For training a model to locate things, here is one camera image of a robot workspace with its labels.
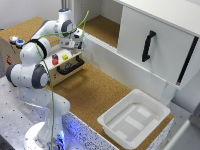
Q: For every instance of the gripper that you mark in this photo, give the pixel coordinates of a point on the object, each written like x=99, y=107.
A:
x=72, y=39

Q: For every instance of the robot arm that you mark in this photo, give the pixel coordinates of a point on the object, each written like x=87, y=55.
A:
x=28, y=76

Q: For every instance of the wooden drawer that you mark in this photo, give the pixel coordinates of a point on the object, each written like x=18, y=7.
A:
x=62, y=77

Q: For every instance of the yellow block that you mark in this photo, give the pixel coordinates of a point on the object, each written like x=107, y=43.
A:
x=65, y=57

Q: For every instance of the pink block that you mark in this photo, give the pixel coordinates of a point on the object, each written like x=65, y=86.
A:
x=55, y=60

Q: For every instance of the white cabinet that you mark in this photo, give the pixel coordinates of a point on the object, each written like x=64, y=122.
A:
x=106, y=63

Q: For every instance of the blue button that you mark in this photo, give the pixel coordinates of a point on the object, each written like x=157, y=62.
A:
x=20, y=42

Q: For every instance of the white sliding door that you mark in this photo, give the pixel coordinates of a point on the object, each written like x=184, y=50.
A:
x=166, y=50

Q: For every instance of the white plastic box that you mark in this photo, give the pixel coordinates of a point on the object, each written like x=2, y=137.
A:
x=133, y=120

